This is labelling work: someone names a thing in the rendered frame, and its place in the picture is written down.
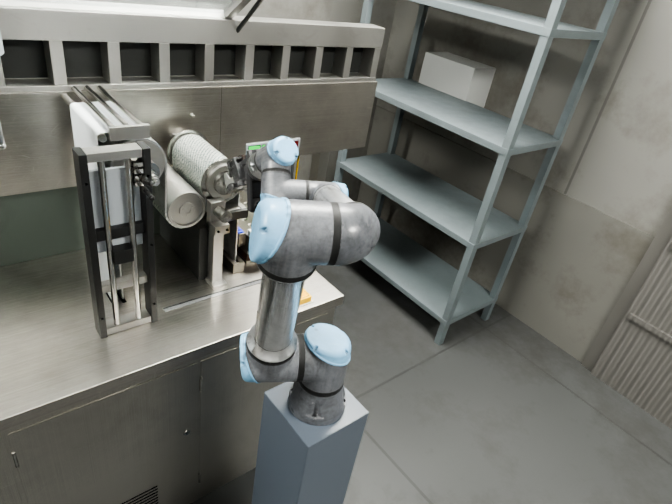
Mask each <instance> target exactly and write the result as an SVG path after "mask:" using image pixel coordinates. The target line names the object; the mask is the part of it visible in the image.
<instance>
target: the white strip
mask: <svg viewBox="0 0 672 504"><path fill-rule="evenodd" d="M61 98H62V99H63V100H64V102H65V103H66V104H67V105H68V106H69V107H70V113H71V121H72V129H73V137H74V145H75V147H81V148H86V147H96V146H98V140H99V141H100V142H106V141H107V136H106V135H105V134H104V133H108V132H106V131H105V130H104V129H103V127H102V126H101V125H100V124H99V123H98V122H97V121H96V120H95V119H94V118H93V117H92V116H91V115H90V114H89V113H88V112H87V111H86V109H85V108H84V107H83V106H82V105H81V104H80V103H75V102H74V101H73V100H72V99H71V98H70V97H69V95H68V94H66V93H63V94H62V95H61ZM94 169H98V167H97V162H94V163H88V170H94ZM98 257H99V266H100V274H101V281H105V280H109V272H108V262H107V253H106V252H101V253H98Z"/></svg>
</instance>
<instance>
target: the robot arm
mask: <svg viewBox="0 0 672 504"><path fill-rule="evenodd" d="M246 153H247V154H246V155H244V156H243V155H239V156H237V157H234V158H232V159H231V160H230V161H228V162H227V167H228V171H229V174H230V176H232V177H231V178H230V177H229V176H228V174H227V173H225V174H224V180H225V186H226V188H225V192H226V193H228V194H232V193H233V192H235V193H239V192H242V191H244V190H247V210H248V211H249V212H251V213H254V212H255V213H254V216H253V220H252V226H251V232H250V240H249V257H250V260H251V261H252V262H255V263H257V266H258V268H259V270H260V271H261V272H262V277H261V285H260V292H259V300H258V308H257V315H256V323H255V325H253V326H252V327H251V329H250V330H249V332H246V333H242V334H241V336H240V366H241V375H242V378H243V380H244V381H246V382H255V383H264V382H294V383H293V385H292V386H291V388H290V391H289V396H288V405H289V408H290V410H291V412H292V413H293V415H294V416H295V417H296V418H298V419H299V420H300V421H302V422H304V423H306V424H309V425H314V426H325V425H329V424H332V423H334V422H336V421H337V420H338V419H339V418H340V417H341V416H342V414H343V412H344V410H345V405H346V395H345V390H344V385H343V384H344V380H345V376H346V372H347V367H348V363H349V361H350V358H351V355H350V353H351V342H350V340H349V338H348V336H347V335H346V334H345V333H344V332H343V331H341V330H340V329H339V328H337V327H335V326H333V325H330V324H325V323H318V324H314V325H312V326H310V327H309V328H308V329H307V330H306V331H305V333H295V331H294V327H295V322H296V318H297V314H298V309H299V305H300V300H301V296H302V292H303V287H304V283H305V280H307V279H308V278H310V277H311V276H312V274H313V273H314V272H315V270H316V266H317V265H329V266H342V265H348V264H351V263H354V262H357V261H359V260H361V259H363V258H364V257H365V256H367V255H368V254H369V253H370V252H371V251H372V250H373V249H374V247H375V246H376V244H377V242H378V240H379V237H380V223H379V220H378V217H377V216H376V214H375V213H374V212H373V211H372V210H371V209H370V208H369V207H368V206H367V205H365V204H363V203H360V202H355V201H353V200H351V199H350V198H349V197H348V189H347V186H346V185H345V184H343V183H337V182H322V181H309V180H295V179H291V165H292V164H293V163H294V162H295V161H296V160H297V158H298V148H297V145H296V144H295V142H294V141H293V140H292V139H290V138H288V137H286V136H280V137H277V138H275V139H273V140H271V141H269V142H268V144H266V145H265V146H263V147H262V148H261V149H254V150H247V151H246Z"/></svg>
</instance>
